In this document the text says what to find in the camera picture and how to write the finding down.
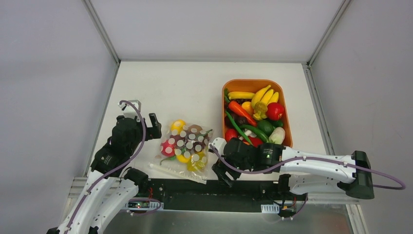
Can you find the orange plastic bin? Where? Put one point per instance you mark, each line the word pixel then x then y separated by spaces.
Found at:
pixel 236 123

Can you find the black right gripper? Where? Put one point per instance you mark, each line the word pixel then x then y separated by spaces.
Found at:
pixel 226 165

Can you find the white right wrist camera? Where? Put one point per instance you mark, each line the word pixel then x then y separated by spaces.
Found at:
pixel 217 145

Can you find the yellow banana bunch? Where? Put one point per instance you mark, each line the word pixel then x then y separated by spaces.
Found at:
pixel 261 99

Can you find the orange chili pepper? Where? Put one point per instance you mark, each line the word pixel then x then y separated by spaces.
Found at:
pixel 237 109

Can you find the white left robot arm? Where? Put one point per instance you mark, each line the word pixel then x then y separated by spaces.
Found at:
pixel 92 213

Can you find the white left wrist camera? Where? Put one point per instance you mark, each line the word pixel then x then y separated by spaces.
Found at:
pixel 131 109

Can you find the green avocado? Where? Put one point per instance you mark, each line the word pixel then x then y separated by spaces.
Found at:
pixel 266 127

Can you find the white radish with leaves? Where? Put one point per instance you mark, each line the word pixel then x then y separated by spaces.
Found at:
pixel 277 136

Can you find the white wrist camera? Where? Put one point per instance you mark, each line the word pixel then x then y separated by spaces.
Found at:
pixel 217 145
pixel 131 109

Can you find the yellow bell pepper slice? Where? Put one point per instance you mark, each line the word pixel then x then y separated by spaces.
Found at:
pixel 197 162

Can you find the red chili pepper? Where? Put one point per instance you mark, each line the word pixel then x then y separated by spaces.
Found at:
pixel 256 142

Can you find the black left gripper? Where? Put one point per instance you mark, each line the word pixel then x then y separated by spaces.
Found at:
pixel 137 122

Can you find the red apple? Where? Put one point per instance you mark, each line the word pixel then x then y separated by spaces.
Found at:
pixel 168 147

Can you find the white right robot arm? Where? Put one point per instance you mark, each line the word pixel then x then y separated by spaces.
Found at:
pixel 300 172

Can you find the long green chili pepper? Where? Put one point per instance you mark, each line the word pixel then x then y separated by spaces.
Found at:
pixel 177 152

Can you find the dark grape bunch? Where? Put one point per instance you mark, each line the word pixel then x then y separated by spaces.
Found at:
pixel 191 138

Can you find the yellow chili pepper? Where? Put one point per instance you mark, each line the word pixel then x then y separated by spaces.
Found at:
pixel 184 157

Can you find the yellow lemon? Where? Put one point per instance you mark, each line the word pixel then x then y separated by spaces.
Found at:
pixel 177 126

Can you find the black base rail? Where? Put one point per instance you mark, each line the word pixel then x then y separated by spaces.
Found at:
pixel 215 196

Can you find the clear zip top bag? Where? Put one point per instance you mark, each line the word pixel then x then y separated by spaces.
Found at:
pixel 176 168

